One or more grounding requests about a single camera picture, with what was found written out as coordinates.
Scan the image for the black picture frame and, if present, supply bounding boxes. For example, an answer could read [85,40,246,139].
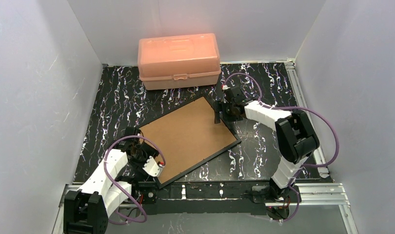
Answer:
[138,95,243,190]

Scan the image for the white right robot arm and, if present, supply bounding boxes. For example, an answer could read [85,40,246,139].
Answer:
[214,85,320,191]

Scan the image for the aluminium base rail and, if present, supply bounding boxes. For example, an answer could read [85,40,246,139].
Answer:
[52,183,360,234]

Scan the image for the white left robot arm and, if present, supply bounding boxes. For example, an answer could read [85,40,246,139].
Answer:
[63,127,166,234]

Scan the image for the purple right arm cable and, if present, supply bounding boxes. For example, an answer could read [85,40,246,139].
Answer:
[221,72,340,223]

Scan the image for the pink plastic storage box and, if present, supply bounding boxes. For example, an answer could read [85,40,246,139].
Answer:
[138,33,221,90]

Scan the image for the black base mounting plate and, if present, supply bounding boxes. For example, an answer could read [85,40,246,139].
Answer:
[132,180,301,215]

